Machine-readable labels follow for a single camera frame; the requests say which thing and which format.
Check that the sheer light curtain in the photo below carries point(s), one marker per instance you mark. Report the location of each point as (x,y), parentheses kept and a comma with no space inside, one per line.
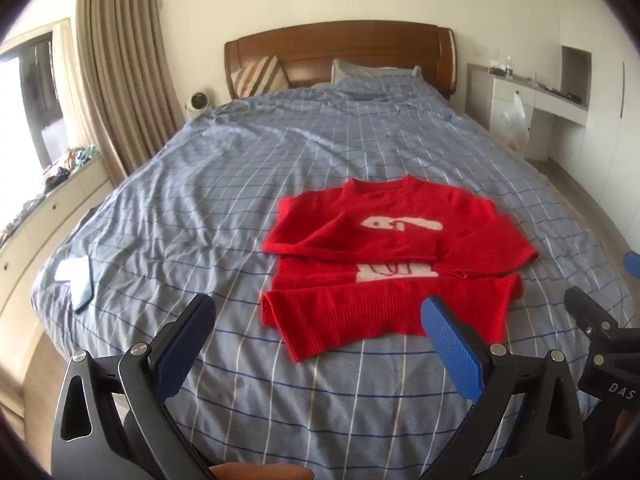
(75,90)

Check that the red knit sweater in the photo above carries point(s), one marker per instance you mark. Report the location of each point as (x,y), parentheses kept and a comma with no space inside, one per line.
(350,310)

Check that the small bottle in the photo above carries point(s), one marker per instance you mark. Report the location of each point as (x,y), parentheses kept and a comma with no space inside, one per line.
(509,67)

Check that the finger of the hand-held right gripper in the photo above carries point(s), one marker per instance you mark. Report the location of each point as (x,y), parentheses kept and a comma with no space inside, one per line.
(590,310)
(633,264)

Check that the white round fan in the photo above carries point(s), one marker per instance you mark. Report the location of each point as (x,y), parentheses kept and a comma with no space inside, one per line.
(198,104)

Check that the white plastic bag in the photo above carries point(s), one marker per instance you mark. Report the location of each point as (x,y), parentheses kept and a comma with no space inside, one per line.
(516,122)

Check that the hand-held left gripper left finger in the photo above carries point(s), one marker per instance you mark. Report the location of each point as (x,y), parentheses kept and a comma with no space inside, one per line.
(182,355)

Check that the person's left hand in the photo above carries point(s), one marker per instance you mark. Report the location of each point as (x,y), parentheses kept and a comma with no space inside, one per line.
(260,472)

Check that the striped pillow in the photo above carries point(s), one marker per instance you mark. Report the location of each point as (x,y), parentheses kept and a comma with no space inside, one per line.
(260,76)

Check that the window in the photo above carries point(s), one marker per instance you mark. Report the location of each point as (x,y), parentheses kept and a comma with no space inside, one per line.
(30,110)

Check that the grey pillow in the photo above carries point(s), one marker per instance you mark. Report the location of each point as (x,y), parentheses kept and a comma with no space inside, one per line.
(370,71)

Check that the blue checked bedcover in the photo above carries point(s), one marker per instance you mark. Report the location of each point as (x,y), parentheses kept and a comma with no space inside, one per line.
(200,185)

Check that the white cloth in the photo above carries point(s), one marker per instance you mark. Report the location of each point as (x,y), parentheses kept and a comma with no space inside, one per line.
(70,270)

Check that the beige curtain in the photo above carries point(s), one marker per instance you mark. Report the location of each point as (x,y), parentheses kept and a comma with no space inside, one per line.
(125,60)

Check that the pile of clothes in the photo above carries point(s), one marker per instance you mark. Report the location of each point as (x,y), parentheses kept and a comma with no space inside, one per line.
(70,165)
(17,222)

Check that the white window bench cabinet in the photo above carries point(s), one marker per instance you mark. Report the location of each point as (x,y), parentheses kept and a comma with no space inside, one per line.
(45,230)

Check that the white desk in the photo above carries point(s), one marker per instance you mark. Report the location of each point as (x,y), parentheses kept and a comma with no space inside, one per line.
(545,115)

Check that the wooden headboard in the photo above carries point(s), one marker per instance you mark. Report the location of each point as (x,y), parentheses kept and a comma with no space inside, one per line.
(350,45)

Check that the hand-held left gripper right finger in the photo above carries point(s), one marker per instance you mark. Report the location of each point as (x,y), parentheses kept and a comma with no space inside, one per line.
(452,350)

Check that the blue phone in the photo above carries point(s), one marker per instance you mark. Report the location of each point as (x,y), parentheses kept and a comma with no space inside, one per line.
(85,292)

